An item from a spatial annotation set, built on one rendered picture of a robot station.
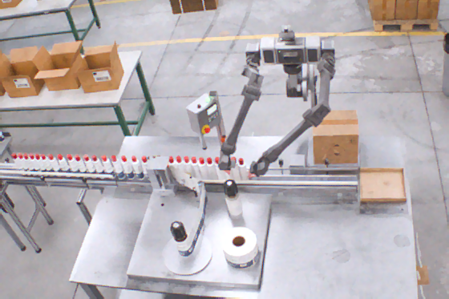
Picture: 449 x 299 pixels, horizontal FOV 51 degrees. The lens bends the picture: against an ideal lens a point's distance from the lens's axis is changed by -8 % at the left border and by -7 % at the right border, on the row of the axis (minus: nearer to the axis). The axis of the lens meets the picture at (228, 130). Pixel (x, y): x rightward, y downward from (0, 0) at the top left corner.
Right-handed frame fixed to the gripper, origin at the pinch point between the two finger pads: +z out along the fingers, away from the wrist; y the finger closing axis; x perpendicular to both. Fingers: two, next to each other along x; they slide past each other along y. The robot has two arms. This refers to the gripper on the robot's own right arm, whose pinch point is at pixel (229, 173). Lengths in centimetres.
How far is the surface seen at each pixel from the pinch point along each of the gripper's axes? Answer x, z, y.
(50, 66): 142, 5, -200
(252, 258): -59, 7, 21
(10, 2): 315, 9, -352
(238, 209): -24.9, 5.4, 8.5
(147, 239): -44, 13, -48
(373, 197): -7, 17, 91
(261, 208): -16.8, 13.9, 20.8
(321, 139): 23, -7, 58
